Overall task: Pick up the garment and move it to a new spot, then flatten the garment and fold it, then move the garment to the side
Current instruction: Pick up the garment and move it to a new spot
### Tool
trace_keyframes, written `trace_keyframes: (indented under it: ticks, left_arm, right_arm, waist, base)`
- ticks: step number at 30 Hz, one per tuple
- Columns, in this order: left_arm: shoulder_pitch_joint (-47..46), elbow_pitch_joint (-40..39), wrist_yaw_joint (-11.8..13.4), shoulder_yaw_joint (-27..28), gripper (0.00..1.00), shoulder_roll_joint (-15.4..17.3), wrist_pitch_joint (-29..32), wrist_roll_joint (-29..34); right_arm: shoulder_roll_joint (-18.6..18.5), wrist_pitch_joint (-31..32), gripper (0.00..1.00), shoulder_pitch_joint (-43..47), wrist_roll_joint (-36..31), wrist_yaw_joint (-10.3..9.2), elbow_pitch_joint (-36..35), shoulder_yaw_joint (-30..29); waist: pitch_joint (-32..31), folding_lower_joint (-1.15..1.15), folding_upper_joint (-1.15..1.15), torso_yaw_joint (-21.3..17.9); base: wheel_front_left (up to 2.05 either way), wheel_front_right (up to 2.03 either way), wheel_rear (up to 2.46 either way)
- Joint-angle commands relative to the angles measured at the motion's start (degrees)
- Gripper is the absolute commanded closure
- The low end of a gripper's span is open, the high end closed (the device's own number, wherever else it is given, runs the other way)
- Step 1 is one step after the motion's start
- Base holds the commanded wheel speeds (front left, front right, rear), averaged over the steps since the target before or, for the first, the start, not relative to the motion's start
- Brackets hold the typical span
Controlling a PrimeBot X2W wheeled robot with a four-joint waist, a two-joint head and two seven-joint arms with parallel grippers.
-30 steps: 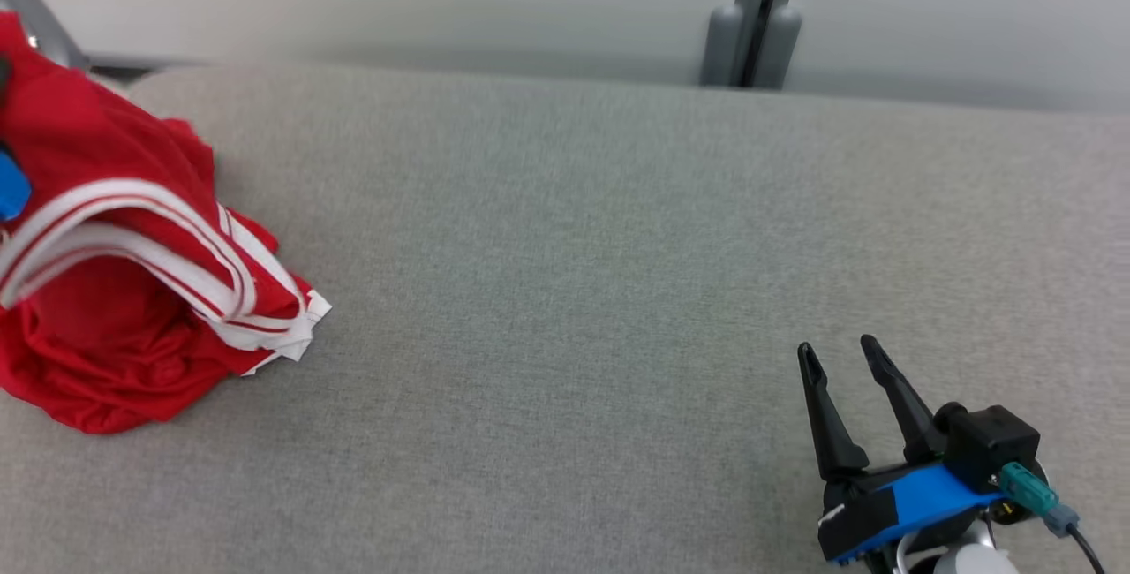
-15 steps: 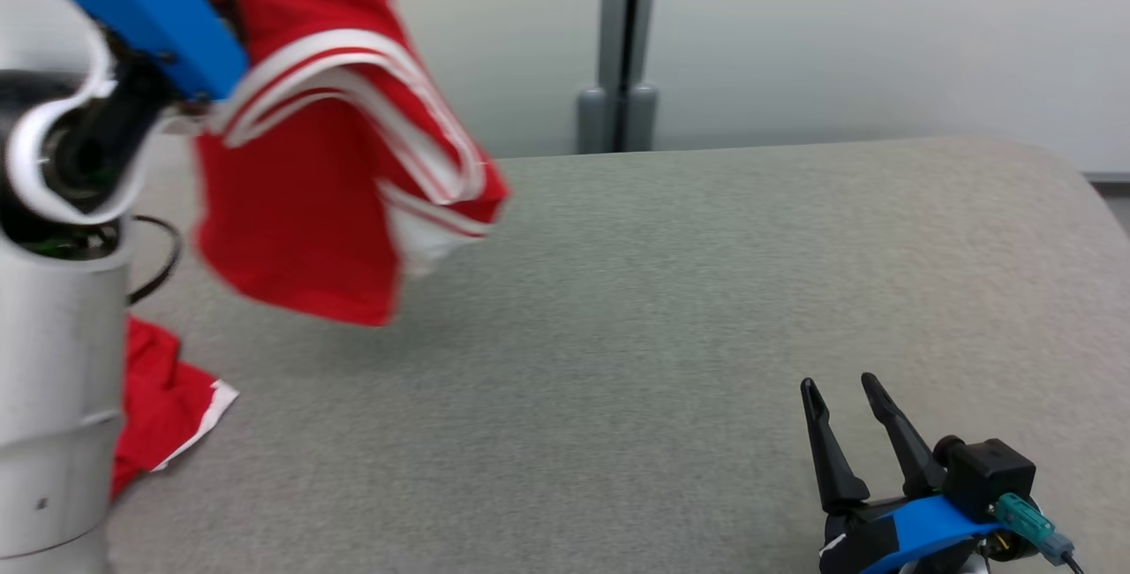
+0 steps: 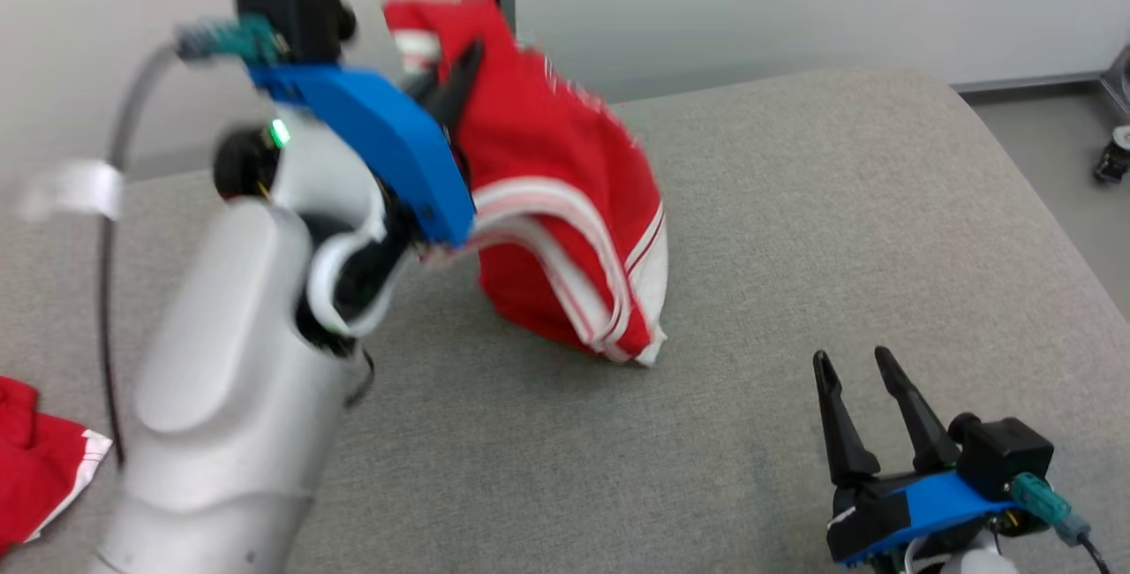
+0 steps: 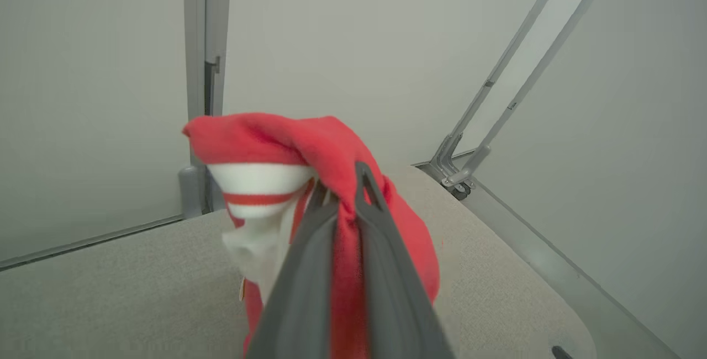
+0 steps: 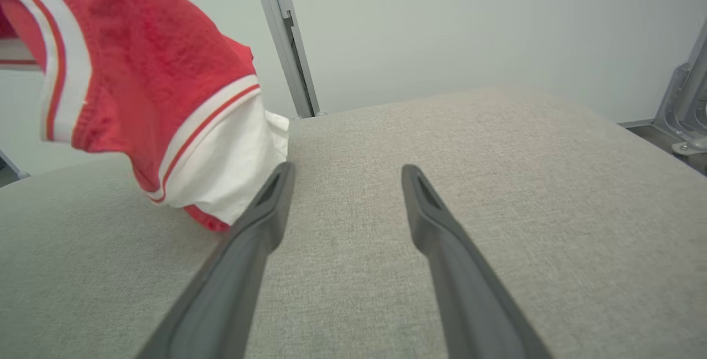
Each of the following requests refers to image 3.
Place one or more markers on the red jersey with white stripes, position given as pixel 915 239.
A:
pixel 547 150

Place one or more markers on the plain red white-trimmed garment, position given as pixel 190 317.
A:
pixel 35 459

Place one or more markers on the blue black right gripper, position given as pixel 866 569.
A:
pixel 909 512

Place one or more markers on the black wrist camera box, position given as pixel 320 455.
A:
pixel 1002 455
pixel 291 18

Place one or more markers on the metal frame leg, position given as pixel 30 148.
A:
pixel 1119 84

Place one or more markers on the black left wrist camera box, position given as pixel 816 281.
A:
pixel 291 18

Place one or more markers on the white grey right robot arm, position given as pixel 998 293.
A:
pixel 967 561

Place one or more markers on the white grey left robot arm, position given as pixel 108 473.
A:
pixel 221 380

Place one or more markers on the black caster wheel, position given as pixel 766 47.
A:
pixel 1114 159

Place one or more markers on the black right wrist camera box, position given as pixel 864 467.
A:
pixel 1002 455

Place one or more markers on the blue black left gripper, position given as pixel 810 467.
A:
pixel 388 137

